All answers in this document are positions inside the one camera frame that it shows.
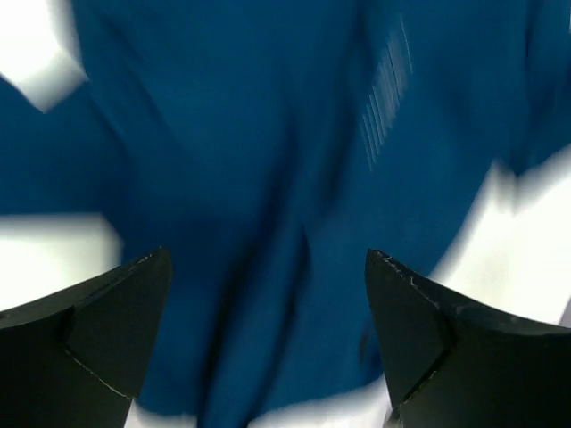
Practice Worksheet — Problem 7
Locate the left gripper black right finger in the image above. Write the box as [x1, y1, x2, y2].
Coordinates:
[365, 250, 570, 428]

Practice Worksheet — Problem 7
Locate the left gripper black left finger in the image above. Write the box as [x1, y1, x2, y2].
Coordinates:
[1, 248, 172, 428]

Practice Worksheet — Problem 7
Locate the blue zip jacket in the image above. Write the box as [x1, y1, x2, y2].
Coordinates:
[1, 1, 570, 427]

